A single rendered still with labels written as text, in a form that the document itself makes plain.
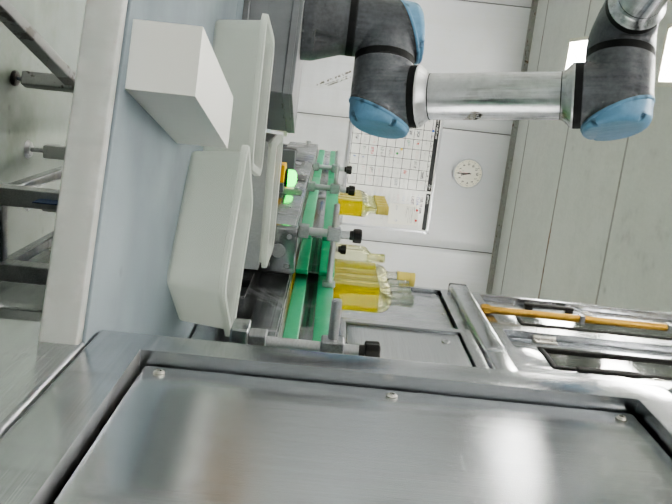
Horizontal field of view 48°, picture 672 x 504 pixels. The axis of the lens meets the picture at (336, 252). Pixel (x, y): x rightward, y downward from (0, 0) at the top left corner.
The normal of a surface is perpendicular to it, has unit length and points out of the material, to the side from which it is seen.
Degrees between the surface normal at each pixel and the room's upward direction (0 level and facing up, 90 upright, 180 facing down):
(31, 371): 90
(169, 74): 90
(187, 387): 90
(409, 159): 90
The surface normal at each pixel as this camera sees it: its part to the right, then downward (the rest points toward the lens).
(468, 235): 0.00, 0.23
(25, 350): 0.11, -0.97
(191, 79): 0.03, -0.05
